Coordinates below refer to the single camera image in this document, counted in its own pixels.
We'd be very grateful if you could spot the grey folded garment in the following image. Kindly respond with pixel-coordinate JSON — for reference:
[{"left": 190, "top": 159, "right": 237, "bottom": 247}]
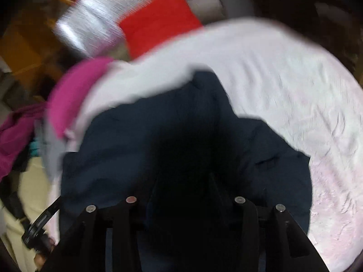
[{"left": 34, "top": 117, "right": 66, "bottom": 182}]

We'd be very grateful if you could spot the magenta pillow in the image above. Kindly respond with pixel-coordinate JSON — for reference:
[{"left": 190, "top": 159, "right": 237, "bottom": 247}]
[{"left": 47, "top": 56, "right": 113, "bottom": 139}]

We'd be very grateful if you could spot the red pillow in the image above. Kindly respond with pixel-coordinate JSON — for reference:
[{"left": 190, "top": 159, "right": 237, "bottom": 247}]
[{"left": 118, "top": 0, "right": 202, "bottom": 60}]

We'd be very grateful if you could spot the navy blue jacket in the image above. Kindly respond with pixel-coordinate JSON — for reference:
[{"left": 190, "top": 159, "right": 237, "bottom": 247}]
[{"left": 60, "top": 71, "right": 312, "bottom": 271}]

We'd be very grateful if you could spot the pale pink bed quilt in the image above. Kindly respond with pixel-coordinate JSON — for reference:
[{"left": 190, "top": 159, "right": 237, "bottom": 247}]
[{"left": 45, "top": 17, "right": 363, "bottom": 272}]

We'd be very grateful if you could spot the silver foil insulation mat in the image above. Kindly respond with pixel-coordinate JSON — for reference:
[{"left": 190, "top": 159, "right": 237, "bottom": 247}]
[{"left": 54, "top": 0, "right": 223, "bottom": 58}]

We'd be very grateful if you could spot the teal garment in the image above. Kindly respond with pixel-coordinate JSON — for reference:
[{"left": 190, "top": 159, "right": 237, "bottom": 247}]
[{"left": 29, "top": 139, "right": 39, "bottom": 157}]

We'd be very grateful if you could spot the purple fleece garment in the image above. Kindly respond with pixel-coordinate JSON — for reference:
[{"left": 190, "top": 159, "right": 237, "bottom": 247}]
[{"left": 0, "top": 102, "right": 47, "bottom": 179}]

